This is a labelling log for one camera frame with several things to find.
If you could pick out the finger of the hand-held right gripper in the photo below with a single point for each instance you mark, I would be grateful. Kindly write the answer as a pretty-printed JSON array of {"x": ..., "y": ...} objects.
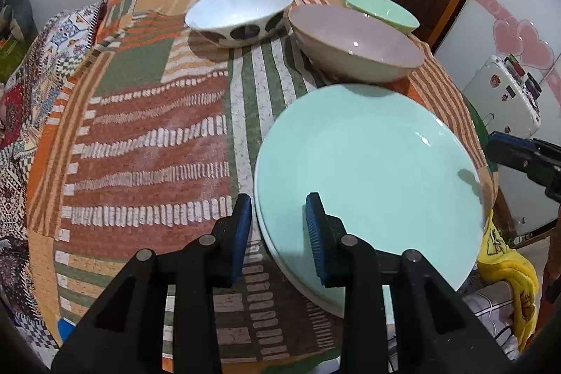
[{"x": 510, "y": 146}]

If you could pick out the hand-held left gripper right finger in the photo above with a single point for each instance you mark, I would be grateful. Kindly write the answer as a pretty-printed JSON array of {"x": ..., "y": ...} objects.
[{"x": 315, "y": 242}]

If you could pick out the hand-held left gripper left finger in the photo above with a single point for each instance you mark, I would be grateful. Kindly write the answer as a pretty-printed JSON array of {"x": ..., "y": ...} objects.
[{"x": 241, "y": 242}]

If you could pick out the white plate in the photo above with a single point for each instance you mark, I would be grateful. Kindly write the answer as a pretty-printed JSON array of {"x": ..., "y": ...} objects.
[{"x": 302, "y": 296}]

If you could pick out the mint green plate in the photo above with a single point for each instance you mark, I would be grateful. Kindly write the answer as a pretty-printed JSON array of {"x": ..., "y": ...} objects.
[{"x": 372, "y": 163}]

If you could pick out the mint green bowl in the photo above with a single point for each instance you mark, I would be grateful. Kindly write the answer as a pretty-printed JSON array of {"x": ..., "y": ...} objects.
[{"x": 377, "y": 6}]

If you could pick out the pink bowl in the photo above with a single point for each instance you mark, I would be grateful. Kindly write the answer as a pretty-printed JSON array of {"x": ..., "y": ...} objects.
[{"x": 346, "y": 32}]

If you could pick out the white bowl with dark spots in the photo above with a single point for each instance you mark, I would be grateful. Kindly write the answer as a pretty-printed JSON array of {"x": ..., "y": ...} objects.
[{"x": 236, "y": 6}]

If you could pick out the green cloth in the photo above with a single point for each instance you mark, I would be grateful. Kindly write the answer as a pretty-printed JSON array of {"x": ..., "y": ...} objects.
[{"x": 486, "y": 137}]

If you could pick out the white suitcase with stickers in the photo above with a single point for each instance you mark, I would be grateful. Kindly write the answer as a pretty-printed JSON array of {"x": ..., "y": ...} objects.
[{"x": 495, "y": 93}]

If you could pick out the yellow printed cloth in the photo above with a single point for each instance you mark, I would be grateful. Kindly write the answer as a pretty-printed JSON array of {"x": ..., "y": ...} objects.
[{"x": 512, "y": 269}]

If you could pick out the striped patchwork tablecloth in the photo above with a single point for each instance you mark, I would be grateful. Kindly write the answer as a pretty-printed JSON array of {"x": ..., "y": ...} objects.
[{"x": 144, "y": 128}]

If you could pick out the blue cloth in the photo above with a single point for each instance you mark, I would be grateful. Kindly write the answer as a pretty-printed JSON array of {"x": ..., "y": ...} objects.
[{"x": 65, "y": 330}]

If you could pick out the patterned quilt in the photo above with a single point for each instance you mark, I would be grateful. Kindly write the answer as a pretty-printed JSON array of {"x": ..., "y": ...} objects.
[{"x": 26, "y": 93}]

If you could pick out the green bag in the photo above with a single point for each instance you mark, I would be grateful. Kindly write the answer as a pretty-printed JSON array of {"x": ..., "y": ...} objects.
[{"x": 11, "y": 60}]

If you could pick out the grey plush toy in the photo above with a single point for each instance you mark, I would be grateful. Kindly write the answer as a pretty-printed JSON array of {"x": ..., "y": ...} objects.
[{"x": 17, "y": 10}]

